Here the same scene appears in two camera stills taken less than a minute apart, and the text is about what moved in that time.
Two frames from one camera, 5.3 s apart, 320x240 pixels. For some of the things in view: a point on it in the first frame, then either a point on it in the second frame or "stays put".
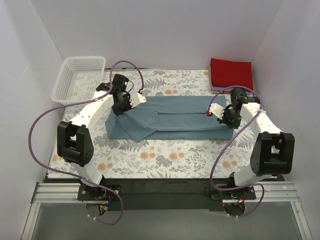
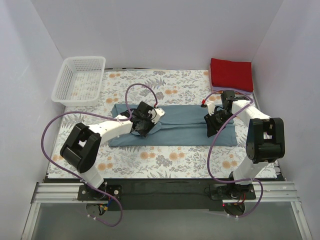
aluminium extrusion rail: [282, 192] stays put
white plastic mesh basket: [78, 79] stays put
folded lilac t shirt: [215, 90] stays put
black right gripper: [229, 121] to [212, 123]
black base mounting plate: [136, 194] stays put
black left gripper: [120, 107] to [143, 127]
